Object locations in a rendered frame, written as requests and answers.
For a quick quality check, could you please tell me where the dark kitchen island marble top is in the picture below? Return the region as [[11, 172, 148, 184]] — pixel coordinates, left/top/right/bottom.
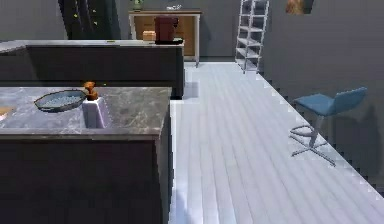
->
[[0, 86, 174, 224]]

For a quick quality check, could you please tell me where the white wooden side table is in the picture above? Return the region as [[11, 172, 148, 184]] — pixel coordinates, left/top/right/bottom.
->
[[128, 9, 203, 68]]

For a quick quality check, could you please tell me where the dark red coffee machine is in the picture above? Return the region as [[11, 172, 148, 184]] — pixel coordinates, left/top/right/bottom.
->
[[153, 15, 184, 46]]

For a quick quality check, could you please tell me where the white ladder shelf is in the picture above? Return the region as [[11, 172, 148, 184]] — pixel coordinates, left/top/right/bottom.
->
[[234, 0, 271, 75]]

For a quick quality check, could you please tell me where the dark long kitchen counter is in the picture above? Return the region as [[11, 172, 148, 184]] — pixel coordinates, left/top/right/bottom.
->
[[0, 39, 186, 100]]

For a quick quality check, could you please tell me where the grey round pan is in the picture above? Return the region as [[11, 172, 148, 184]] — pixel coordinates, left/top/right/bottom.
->
[[33, 89, 88, 114]]

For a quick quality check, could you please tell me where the blue swivel chair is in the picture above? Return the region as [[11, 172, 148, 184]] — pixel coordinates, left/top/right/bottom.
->
[[288, 86, 368, 167]]

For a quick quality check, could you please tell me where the dark tall cupboard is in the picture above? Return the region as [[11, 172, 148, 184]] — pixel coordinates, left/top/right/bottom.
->
[[57, 0, 122, 41]]

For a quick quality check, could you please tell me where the framed orange wall picture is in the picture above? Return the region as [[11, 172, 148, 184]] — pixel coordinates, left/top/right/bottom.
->
[[285, 0, 315, 16]]

